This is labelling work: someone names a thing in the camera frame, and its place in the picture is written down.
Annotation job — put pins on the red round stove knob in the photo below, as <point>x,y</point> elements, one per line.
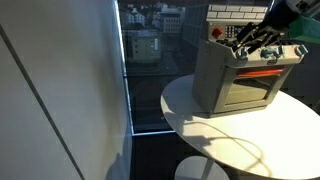
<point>217,32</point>

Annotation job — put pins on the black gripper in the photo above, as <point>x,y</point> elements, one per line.
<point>278,18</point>

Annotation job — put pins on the blue stove knob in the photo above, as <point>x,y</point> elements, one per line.
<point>266,53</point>
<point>301,50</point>
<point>242,54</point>
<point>278,51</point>

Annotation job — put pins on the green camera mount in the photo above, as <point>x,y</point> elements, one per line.
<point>305,30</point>

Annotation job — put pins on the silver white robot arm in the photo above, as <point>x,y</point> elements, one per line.
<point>311,9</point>

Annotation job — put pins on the grey toy stove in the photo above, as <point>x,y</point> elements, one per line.
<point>213,83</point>

